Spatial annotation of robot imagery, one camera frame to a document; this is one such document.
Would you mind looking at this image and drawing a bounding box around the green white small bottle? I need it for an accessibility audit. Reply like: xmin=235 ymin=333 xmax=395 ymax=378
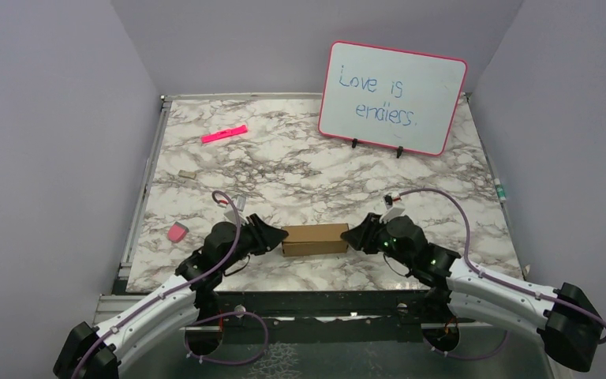
xmin=494 ymin=178 xmax=507 ymax=202

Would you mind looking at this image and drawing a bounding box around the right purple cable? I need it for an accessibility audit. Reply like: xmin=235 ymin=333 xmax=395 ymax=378
xmin=386 ymin=187 xmax=606 ymax=362

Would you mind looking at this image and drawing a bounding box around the pink marker pen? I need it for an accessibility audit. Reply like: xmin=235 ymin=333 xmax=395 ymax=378
xmin=200 ymin=124 xmax=248 ymax=144

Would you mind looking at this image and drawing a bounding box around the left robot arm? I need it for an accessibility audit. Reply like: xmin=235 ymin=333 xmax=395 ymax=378
xmin=53 ymin=214 xmax=288 ymax=378

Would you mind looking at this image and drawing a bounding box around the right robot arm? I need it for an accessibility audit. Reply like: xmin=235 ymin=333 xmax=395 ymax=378
xmin=341 ymin=213 xmax=603 ymax=373

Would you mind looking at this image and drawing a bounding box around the small tan cardboard scrap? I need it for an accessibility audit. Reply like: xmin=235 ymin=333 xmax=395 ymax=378
xmin=178 ymin=170 xmax=196 ymax=179

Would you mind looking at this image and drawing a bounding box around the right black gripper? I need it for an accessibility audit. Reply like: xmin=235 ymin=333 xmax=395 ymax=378
xmin=342 ymin=212 xmax=413 ymax=268

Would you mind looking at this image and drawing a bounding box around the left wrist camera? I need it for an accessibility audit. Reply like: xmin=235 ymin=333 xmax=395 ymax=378
xmin=223 ymin=195 xmax=248 ymax=225

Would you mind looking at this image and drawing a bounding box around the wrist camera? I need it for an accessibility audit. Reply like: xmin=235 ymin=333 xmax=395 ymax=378
xmin=223 ymin=195 xmax=248 ymax=225
xmin=380 ymin=193 xmax=405 ymax=223

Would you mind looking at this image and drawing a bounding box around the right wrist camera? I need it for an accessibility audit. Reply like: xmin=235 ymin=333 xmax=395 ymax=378
xmin=380 ymin=193 xmax=405 ymax=223

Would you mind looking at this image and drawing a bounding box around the pink framed whiteboard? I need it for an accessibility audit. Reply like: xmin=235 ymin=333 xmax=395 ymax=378
xmin=318 ymin=41 xmax=467 ymax=156

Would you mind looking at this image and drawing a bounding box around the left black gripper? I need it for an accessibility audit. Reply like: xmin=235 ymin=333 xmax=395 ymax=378
xmin=220 ymin=215 xmax=289 ymax=272

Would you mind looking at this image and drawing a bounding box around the pink eraser block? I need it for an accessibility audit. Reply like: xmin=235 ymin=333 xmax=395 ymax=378
xmin=166 ymin=222 xmax=189 ymax=243

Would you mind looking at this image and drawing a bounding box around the brown cardboard box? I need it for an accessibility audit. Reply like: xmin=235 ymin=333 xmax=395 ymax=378
xmin=282 ymin=223 xmax=349 ymax=257

